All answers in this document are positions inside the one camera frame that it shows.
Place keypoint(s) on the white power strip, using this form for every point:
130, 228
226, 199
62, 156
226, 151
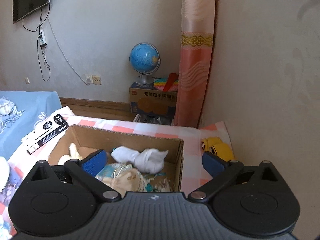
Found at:
43, 42

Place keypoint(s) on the printed cardboard storage box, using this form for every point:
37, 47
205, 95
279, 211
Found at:
146, 99

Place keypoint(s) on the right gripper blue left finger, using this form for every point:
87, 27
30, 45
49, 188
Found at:
94, 162

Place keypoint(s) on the clear jar white lid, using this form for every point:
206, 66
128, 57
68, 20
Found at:
7, 188

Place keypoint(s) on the brown cardboard box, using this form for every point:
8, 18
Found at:
89, 140

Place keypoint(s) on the cream embroidered sachet pouch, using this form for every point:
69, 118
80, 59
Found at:
130, 180

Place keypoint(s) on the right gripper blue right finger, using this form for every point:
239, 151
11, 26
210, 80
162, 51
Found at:
213, 164

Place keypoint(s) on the yellow toy car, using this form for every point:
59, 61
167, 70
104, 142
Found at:
218, 148

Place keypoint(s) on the rainbow pop toy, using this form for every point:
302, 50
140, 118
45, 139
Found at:
169, 84

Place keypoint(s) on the blue floral sofa cover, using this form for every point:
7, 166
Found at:
29, 108

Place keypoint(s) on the white wall socket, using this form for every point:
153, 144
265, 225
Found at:
88, 79

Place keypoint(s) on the white sock ball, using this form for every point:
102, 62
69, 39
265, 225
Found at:
150, 160

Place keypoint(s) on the white blue fringed scarf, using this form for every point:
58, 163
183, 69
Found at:
9, 113

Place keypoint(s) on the black white pen box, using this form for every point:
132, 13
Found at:
44, 131

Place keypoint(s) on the blue desk globe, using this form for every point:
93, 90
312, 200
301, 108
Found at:
146, 60

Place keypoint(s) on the beige wall socket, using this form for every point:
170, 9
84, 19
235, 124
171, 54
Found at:
96, 80

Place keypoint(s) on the checkered orange white tablecloth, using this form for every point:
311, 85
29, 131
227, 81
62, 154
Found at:
66, 202

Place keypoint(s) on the cream hair scrunchie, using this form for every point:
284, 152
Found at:
73, 154

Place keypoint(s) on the blue embroidered sachet pouch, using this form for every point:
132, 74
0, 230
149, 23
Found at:
112, 170

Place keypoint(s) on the orange pink curtain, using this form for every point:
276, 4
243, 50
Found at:
197, 38

